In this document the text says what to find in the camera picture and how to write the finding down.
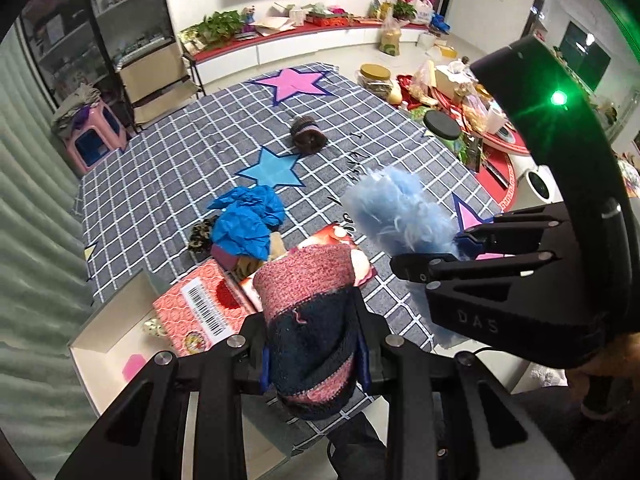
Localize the light blue fluffy cloth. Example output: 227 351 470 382
341 167 460 258

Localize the pink sponge block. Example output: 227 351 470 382
122 353 146 382

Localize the pink and navy knit sock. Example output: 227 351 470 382
253 244 359 420

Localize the dark purple knit sock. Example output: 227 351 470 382
290 116 329 155

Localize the beige cloth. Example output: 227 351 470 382
231 232 286 282

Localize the leopard print scrunchie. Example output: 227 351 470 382
188 214 218 256

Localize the green curtain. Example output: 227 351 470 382
1 28 94 479

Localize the white open cardboard box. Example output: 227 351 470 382
68 269 291 479

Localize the jar with black lid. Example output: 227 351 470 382
423 110 463 155

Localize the red patterned barcode box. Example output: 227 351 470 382
153 260 256 356

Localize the glass jar with gold lid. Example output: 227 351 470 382
358 63 393 100

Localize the grey checked star tablecloth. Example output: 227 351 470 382
74 62 501 453

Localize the pink plastic stool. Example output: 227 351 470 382
64 100 129 174

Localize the green potted plant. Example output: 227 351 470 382
195 10 245 44

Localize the folding chair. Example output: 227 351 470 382
118 41 206 127

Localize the glass display cabinet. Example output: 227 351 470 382
20 0 175 105

